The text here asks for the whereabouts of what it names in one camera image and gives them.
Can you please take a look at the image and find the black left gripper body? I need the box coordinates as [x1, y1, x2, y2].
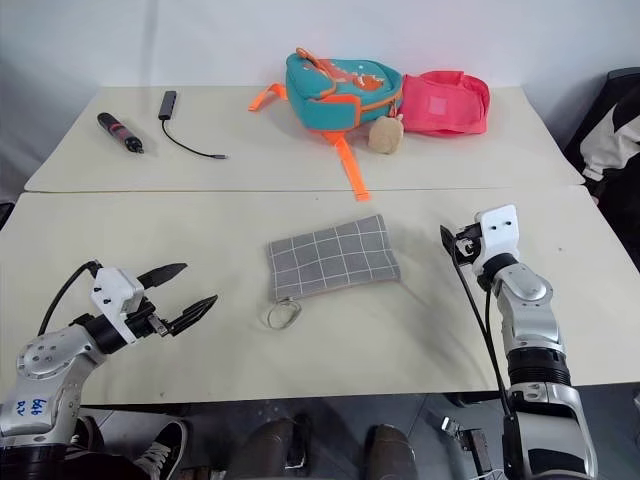
[123, 295, 172, 342]

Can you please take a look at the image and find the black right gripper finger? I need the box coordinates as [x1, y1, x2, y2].
[439, 224, 458, 262]

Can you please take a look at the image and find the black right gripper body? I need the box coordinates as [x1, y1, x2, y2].
[451, 222, 485, 266]

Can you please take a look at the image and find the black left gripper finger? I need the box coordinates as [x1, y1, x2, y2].
[137, 262, 189, 289]
[166, 293, 220, 337]

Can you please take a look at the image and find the grey checked fabric pouch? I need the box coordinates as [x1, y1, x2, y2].
[268, 213, 403, 307]

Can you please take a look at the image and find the beige plush pendant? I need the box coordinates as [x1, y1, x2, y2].
[368, 115, 406, 156]

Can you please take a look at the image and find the black white sneaker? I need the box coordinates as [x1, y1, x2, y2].
[132, 419, 189, 480]

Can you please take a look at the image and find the pink fabric bag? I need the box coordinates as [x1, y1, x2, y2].
[399, 69, 491, 138]

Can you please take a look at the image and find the black red electric screwdriver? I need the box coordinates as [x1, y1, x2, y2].
[96, 112, 148, 157]

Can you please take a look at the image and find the dark rounded shape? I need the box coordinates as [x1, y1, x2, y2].
[227, 416, 312, 480]
[366, 423, 419, 480]

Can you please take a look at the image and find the teal orange children's backpack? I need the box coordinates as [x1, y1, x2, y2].
[248, 47, 406, 203]

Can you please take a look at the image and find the black metal clamp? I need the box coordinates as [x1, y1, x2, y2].
[439, 416, 494, 472]

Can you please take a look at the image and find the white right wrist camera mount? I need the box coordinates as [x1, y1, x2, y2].
[473, 203, 522, 264]

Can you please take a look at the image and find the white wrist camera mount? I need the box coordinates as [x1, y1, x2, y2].
[89, 267, 147, 330]
[473, 203, 522, 264]

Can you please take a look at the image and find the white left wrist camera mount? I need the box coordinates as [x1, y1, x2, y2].
[89, 267, 147, 330]

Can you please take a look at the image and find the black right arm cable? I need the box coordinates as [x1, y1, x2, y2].
[449, 252, 522, 480]

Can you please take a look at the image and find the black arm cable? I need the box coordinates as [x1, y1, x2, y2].
[449, 252, 522, 480]
[37, 259, 103, 337]

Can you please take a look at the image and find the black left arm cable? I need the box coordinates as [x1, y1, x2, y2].
[37, 259, 103, 337]

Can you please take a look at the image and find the metal key ring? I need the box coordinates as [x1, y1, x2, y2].
[259, 297, 303, 331]

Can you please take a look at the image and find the grey USB hub with cable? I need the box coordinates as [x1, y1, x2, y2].
[157, 89, 232, 163]

